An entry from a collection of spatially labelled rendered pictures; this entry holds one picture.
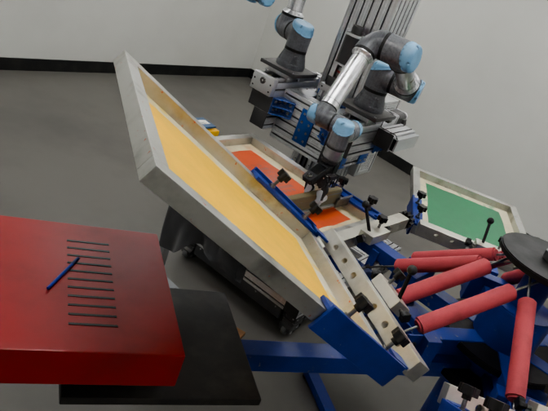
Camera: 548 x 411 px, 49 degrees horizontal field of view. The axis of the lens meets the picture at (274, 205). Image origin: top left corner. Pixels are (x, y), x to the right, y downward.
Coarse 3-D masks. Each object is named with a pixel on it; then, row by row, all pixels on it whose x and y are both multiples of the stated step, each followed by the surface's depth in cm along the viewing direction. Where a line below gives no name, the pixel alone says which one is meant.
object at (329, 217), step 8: (232, 152) 270; (240, 152) 272; (248, 152) 276; (240, 160) 265; (248, 160) 268; (256, 160) 271; (264, 160) 274; (272, 168) 269; (296, 184) 262; (296, 192) 255; (312, 216) 240; (320, 216) 243; (328, 216) 245; (336, 216) 247; (344, 216) 250; (320, 224) 236; (328, 224) 238
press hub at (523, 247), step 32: (512, 256) 175; (544, 256) 180; (544, 288) 180; (480, 320) 191; (512, 320) 181; (544, 320) 184; (480, 352) 182; (544, 352) 195; (480, 384) 188; (544, 384) 179
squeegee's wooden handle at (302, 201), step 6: (336, 186) 247; (306, 192) 231; (312, 192) 233; (330, 192) 241; (336, 192) 245; (294, 198) 224; (300, 198) 226; (306, 198) 229; (312, 198) 233; (330, 198) 244; (336, 198) 248; (300, 204) 228; (306, 204) 232; (324, 204) 242
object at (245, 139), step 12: (228, 144) 274; (240, 144) 280; (252, 144) 285; (264, 144) 281; (276, 156) 277; (288, 168) 273; (300, 168) 270; (348, 204) 255; (360, 216) 252; (336, 228) 229
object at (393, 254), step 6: (360, 246) 220; (366, 246) 219; (372, 246) 217; (378, 246) 216; (384, 246) 218; (366, 252) 219; (384, 252) 214; (390, 252) 215; (396, 252) 217; (378, 258) 216; (384, 258) 215; (390, 258) 213; (396, 258) 213; (402, 258) 214; (384, 264) 215; (390, 264) 214; (390, 270) 214
